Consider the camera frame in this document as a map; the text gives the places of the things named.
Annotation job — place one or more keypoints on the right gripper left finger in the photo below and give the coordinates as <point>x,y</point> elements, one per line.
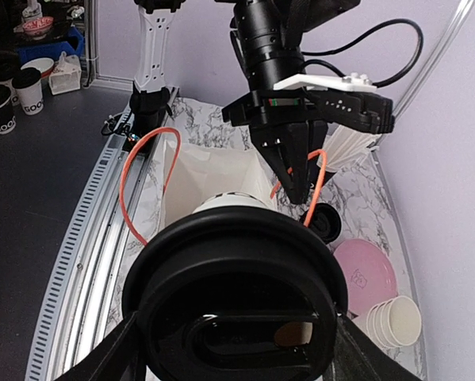
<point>117,356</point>

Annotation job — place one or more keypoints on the pink plate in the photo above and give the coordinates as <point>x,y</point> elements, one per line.
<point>369,275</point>

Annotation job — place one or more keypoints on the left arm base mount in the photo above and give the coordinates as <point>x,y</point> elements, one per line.
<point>147,112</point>

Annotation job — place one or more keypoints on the black cup with straws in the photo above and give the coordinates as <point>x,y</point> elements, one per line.
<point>346,147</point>

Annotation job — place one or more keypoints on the lidded white coffee cup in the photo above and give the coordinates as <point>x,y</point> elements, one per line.
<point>27,84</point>

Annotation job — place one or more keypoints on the paper takeout bag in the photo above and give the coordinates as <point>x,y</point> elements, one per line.
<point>199,177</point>

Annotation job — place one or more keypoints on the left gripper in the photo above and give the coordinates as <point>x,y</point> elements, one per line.
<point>285,126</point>

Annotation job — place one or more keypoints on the red white bowl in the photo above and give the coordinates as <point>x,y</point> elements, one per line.
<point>37,29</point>

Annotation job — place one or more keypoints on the stack of white paper cups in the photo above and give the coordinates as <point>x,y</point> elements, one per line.
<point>395,323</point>

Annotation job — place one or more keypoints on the stack of black lids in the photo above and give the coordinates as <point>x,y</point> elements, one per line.
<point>326,222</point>

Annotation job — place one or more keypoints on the aluminium front rail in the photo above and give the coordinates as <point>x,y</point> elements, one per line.
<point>73,315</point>

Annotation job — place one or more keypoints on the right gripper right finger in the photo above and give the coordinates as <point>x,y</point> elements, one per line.
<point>356,357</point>

